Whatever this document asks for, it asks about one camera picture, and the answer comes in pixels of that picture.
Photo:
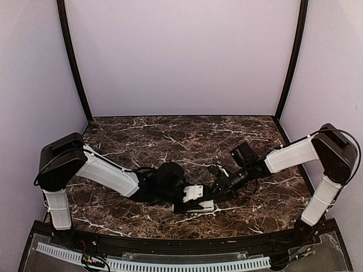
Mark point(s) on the black front rail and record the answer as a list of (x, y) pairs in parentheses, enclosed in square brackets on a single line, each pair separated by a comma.
[(274, 242)]

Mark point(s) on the white slotted cable duct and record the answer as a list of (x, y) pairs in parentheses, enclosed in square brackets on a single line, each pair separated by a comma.
[(147, 262)]

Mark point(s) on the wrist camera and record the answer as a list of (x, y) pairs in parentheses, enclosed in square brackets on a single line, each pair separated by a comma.
[(196, 193), (217, 171)]

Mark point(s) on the white battery cover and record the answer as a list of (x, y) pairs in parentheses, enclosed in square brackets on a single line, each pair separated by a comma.
[(207, 206)]

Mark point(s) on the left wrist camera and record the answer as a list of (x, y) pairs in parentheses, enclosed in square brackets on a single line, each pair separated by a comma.
[(196, 193)]

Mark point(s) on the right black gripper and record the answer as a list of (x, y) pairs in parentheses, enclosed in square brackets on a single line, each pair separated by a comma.
[(224, 186)]

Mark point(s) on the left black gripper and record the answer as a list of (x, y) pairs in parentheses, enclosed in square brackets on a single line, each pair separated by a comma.
[(190, 205)]

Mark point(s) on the black frame post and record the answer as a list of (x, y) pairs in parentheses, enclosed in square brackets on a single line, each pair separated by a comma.
[(293, 59), (64, 23)]

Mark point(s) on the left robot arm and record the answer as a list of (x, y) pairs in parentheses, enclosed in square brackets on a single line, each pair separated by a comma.
[(69, 156)]

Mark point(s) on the right black frame post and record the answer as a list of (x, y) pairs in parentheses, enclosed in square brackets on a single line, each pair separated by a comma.
[(293, 59)]

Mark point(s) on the left black frame post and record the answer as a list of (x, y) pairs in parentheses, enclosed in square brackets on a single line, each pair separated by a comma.
[(64, 23)]

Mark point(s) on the white remote control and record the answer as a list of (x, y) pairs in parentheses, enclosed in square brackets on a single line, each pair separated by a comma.
[(196, 210)]

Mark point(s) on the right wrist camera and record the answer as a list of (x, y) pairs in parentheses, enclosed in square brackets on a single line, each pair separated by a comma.
[(217, 171)]

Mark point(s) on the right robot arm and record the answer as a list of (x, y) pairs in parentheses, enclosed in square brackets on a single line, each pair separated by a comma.
[(338, 152)]

